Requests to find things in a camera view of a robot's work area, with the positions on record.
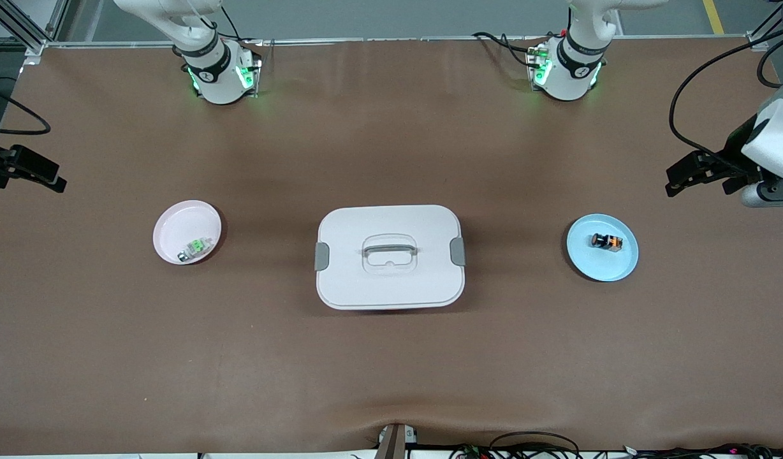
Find light blue round plate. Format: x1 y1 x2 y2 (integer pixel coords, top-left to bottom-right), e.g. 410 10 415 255
566 214 640 282

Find pink round bowl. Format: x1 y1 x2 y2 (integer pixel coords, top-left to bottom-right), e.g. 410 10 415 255
152 200 223 266

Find brown table mat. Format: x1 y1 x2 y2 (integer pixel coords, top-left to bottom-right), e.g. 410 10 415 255
0 37 783 455

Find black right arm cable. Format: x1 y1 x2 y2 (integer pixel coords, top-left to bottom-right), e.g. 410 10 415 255
0 78 52 136

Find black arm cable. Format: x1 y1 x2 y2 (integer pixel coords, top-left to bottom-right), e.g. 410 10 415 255
0 78 52 136
669 3 783 176

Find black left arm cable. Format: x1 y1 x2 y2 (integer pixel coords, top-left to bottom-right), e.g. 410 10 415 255
669 3 783 176

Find aluminium frame profile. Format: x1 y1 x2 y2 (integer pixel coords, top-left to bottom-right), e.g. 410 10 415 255
0 0 73 57
745 0 783 47

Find green push-button switch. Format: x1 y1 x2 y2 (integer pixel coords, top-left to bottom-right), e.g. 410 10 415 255
178 237 214 263

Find black left base cables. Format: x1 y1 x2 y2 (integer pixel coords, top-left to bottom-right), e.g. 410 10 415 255
472 31 540 68

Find black base cables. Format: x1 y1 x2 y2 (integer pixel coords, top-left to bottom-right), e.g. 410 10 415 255
218 5 263 47
472 31 540 68

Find black right base cables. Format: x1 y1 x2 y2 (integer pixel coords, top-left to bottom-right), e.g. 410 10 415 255
218 5 263 47

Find black looped cable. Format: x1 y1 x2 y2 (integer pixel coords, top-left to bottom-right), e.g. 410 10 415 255
489 432 581 459

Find white lidded box grey handle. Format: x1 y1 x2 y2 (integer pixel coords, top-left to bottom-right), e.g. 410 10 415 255
314 205 467 311

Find silver table edge rail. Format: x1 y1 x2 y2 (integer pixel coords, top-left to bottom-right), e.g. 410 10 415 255
44 34 749 49

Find metal table edge bracket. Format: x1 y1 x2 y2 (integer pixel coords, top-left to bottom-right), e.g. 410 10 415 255
376 423 418 459

